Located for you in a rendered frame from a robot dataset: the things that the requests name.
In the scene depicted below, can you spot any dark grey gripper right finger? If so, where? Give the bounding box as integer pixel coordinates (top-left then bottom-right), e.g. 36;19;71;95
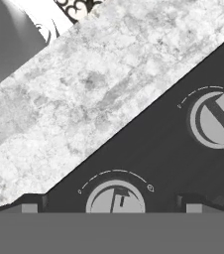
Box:
175;192;224;213

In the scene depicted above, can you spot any black stove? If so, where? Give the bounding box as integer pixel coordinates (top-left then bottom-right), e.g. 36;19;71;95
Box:
44;31;224;213

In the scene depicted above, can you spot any grey stove knob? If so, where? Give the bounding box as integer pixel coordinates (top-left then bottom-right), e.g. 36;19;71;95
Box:
188;91;224;150
85;179;147;213

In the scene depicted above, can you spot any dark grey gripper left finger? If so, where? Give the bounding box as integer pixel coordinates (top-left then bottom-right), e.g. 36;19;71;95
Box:
0;193;50;213

